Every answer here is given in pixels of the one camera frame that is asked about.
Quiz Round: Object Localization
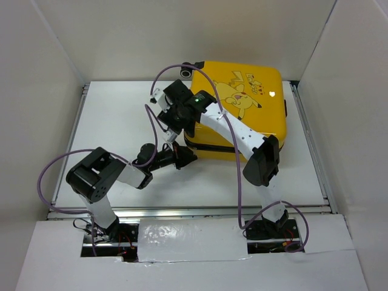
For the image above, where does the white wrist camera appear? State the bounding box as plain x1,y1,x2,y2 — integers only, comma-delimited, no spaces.
164,129,179,144
150,88,170,112

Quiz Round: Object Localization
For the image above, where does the white foil cover sheet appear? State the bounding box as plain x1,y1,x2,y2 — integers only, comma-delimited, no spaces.
137,218,250,263

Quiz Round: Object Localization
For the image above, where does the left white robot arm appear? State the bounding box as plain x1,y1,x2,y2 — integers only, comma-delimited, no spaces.
66,142,198,242

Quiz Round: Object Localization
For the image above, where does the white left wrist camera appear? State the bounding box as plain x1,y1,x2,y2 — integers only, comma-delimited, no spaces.
164,129,179,144

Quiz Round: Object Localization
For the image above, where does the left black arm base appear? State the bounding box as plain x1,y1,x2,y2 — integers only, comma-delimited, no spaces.
72,218,139,263

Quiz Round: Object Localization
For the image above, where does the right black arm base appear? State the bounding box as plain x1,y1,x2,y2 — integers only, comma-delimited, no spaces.
242,219,301,254

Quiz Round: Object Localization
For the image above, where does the yellow suitcase with grey lining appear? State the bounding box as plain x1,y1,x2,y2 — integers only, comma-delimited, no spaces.
181,61,287,147

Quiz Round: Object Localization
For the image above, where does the aluminium front rail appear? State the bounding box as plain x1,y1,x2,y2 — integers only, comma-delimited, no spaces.
47,204,333,220

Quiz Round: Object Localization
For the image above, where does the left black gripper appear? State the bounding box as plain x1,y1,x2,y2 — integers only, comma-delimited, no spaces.
149,141,198,172

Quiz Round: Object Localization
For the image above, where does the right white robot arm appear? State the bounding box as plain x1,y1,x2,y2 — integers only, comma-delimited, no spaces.
150,79,279,230

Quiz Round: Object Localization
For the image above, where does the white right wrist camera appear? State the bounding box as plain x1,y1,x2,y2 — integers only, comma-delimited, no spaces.
150,88,170,112

